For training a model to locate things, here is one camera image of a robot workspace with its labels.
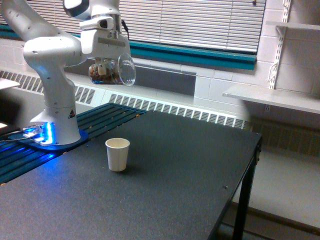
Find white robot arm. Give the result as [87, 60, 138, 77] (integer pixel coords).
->
[1, 0, 136, 146]

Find white paper cup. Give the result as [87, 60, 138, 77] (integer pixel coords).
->
[105, 138, 130, 172]

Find black table leg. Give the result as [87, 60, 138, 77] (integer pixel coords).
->
[232, 138, 263, 240]

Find white wall shelf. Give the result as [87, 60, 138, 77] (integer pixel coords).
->
[265, 21, 320, 31]
[222, 85, 320, 114]

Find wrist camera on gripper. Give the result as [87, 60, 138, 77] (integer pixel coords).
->
[79, 15, 115, 31]

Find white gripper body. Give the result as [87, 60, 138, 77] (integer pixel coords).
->
[80, 29, 131, 60]

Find grey box at left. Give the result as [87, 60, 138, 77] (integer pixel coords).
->
[0, 78, 20, 90]

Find white window blinds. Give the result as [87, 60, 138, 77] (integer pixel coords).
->
[0, 0, 267, 54]

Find white shelf bracket rail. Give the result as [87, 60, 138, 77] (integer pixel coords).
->
[268, 0, 291, 90]

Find clear plastic cup with nuts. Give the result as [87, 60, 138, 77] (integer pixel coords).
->
[88, 53, 136, 87]

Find lower white wall shelf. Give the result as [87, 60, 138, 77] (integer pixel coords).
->
[222, 85, 320, 114]

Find white baseboard radiator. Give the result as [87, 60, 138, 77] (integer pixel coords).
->
[0, 68, 253, 130]

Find blue slotted aluminium rail bed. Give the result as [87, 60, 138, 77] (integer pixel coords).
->
[0, 103, 144, 183]

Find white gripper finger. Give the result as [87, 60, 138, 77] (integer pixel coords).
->
[106, 59, 116, 70]
[97, 58, 107, 75]

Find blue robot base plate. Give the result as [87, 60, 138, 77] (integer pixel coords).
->
[18, 130, 89, 152]

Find black cable at base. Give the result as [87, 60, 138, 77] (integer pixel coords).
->
[0, 128, 25, 143]

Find upper white wall shelf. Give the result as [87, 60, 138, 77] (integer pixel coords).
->
[265, 21, 320, 31]

